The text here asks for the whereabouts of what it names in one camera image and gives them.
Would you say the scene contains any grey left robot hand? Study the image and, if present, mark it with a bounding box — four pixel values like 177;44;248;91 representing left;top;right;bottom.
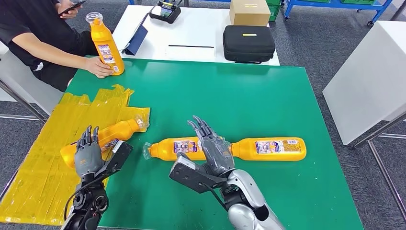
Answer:
74;126;105;178

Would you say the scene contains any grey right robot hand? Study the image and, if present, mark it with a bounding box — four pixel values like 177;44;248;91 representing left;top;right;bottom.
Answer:
177;115;236;177

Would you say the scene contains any person's left hand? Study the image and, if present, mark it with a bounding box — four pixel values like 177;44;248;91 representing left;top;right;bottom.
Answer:
57;0;82;20

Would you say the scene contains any person's right hand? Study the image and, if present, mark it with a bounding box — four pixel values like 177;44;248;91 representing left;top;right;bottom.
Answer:
83;56;114;79

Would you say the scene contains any black phone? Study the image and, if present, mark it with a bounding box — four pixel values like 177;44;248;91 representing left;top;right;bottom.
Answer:
58;0;86;16

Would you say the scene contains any orange detergent bottle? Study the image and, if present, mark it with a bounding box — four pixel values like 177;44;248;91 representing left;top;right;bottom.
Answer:
85;11;125;76
230;137;307;162
142;137;229;161
60;115;150;169

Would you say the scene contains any person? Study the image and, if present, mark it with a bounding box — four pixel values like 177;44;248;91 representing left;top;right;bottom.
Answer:
0;0;116;92

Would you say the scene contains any blue tablet case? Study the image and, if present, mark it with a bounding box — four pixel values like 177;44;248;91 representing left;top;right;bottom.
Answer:
122;8;158;56

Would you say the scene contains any green table mat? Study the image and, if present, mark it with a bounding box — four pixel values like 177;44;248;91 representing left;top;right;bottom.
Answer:
65;57;365;230

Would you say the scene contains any yellow taped plastic sheet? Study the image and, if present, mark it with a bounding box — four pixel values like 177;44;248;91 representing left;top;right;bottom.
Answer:
0;84;151;227

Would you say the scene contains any white seat with metal legs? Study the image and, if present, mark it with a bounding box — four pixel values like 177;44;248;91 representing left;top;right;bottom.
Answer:
0;41;64;123

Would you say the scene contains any black remote controller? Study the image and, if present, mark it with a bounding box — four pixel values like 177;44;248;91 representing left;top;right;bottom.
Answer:
149;0;182;24

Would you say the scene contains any black carrying case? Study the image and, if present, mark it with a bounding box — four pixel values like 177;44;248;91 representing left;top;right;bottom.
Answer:
222;25;276;64

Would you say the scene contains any cardboard box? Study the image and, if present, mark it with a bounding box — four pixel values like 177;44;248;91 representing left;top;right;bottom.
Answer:
229;0;271;27

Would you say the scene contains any white table with metal legs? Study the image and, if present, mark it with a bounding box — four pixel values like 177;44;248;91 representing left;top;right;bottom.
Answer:
322;20;406;219

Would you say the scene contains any blue wheeled rack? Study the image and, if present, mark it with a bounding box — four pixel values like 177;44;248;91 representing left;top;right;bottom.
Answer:
283;0;395;28

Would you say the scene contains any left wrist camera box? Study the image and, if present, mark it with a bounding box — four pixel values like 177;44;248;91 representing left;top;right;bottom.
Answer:
95;140;134;180

